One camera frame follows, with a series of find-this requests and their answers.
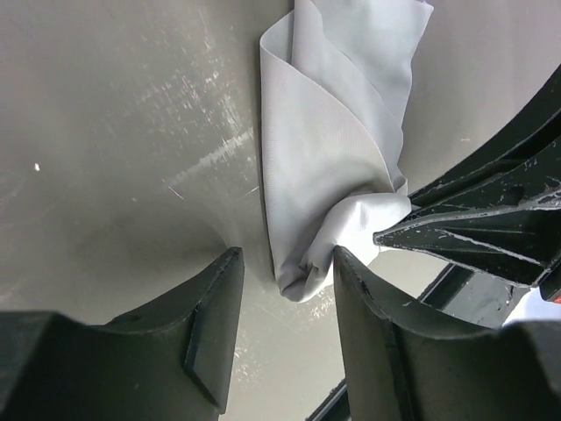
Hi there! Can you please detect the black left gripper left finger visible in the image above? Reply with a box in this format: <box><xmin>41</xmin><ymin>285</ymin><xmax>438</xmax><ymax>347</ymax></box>
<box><xmin>1</xmin><ymin>247</ymin><xmax>244</xmax><ymax>420</ymax></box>

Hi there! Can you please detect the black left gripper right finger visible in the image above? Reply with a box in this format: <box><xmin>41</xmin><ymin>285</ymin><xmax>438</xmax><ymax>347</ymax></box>
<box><xmin>333</xmin><ymin>246</ymin><xmax>560</xmax><ymax>420</ymax></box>

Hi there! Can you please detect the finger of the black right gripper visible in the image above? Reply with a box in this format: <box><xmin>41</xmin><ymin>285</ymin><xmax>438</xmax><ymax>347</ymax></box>
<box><xmin>409</xmin><ymin>69</ymin><xmax>560</xmax><ymax>206</ymax></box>
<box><xmin>372</xmin><ymin>131</ymin><xmax>561</xmax><ymax>289</ymax></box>

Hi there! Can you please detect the light grey underwear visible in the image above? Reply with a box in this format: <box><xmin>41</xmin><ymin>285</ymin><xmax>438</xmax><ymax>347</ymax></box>
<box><xmin>259</xmin><ymin>1</ymin><xmax>433</xmax><ymax>303</ymax></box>

